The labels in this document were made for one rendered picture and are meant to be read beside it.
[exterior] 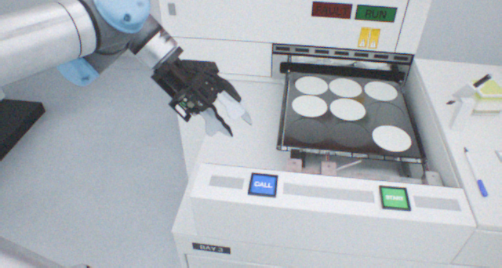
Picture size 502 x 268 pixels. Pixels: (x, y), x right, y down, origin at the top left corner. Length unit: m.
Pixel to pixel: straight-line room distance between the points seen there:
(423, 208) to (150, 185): 1.57
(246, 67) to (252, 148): 0.34
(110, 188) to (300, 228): 1.51
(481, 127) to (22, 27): 0.96
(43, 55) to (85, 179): 1.77
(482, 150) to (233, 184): 0.57
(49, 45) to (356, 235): 0.63
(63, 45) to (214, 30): 0.77
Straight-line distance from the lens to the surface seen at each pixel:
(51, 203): 2.18
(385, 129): 1.01
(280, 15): 1.15
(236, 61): 1.24
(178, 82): 0.69
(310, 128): 0.97
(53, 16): 0.49
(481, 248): 0.86
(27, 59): 0.47
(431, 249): 0.84
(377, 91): 1.16
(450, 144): 0.93
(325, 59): 1.20
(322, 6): 1.13
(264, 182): 0.74
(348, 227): 0.75
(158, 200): 1.99
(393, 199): 0.76
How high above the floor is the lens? 1.52
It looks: 40 degrees down
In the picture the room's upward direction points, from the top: straight up
